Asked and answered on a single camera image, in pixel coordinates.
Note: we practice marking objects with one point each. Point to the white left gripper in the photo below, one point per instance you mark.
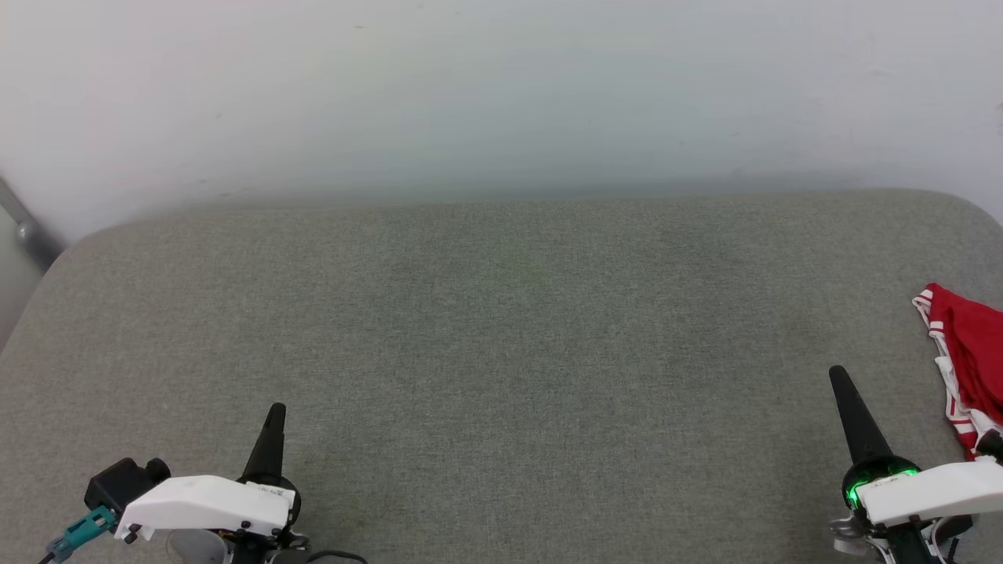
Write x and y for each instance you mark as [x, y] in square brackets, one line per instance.
[204, 501]

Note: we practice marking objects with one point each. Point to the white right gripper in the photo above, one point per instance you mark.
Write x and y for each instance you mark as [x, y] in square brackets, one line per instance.
[932, 489]

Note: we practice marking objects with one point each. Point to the red garment with white trim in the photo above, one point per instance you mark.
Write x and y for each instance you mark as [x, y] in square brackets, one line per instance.
[975, 352]

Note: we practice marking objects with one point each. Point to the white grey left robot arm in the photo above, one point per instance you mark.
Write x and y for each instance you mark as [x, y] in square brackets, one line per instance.
[204, 548]

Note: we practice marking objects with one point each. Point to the grey metal pole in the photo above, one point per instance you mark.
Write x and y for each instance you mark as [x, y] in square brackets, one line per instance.
[27, 227]

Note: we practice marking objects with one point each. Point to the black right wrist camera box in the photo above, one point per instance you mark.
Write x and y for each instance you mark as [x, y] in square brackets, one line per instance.
[991, 443]

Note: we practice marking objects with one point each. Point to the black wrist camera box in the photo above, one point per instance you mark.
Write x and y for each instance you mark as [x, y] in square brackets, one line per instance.
[121, 482]
[991, 443]

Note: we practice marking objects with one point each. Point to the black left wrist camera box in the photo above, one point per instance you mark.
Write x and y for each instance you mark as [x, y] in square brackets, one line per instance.
[121, 482]

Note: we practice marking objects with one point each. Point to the teal left camera connector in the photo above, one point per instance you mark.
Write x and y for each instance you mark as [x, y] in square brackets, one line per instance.
[82, 533]

